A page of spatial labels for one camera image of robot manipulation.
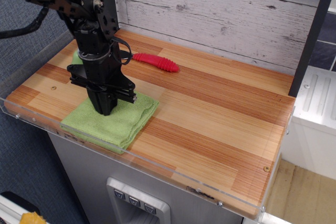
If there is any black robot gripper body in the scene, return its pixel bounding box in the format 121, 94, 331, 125
67, 50, 137, 103

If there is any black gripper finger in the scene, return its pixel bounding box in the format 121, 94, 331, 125
86, 87, 105, 114
104, 95, 118, 115

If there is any green cloth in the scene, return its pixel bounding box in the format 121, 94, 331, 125
60, 93, 159, 154

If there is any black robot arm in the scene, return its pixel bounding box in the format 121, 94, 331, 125
1, 0, 137, 115

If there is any green plastic pear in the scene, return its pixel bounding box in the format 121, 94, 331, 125
71, 50, 83, 65

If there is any grey toy fridge cabinet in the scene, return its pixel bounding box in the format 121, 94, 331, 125
50, 133, 243, 223

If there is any silver dispenser button panel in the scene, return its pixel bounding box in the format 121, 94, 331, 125
106, 177, 171, 223

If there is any yellow object bottom left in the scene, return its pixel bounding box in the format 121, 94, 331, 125
19, 212, 47, 224

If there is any white toy sink unit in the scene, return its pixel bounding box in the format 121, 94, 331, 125
280, 66, 335, 179

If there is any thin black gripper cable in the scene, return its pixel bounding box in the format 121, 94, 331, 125
110, 37, 132, 66

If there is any fork with red handle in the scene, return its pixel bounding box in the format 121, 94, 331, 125
132, 53, 180, 72

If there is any left dark post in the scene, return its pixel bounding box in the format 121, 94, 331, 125
98, 0, 119, 36

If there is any dark post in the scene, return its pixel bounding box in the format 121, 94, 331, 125
98, 0, 119, 36
288, 0, 332, 98

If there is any black braided cable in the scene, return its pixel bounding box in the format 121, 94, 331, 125
0, 6, 50, 40

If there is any right dark post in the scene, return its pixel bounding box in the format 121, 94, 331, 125
288, 0, 332, 98

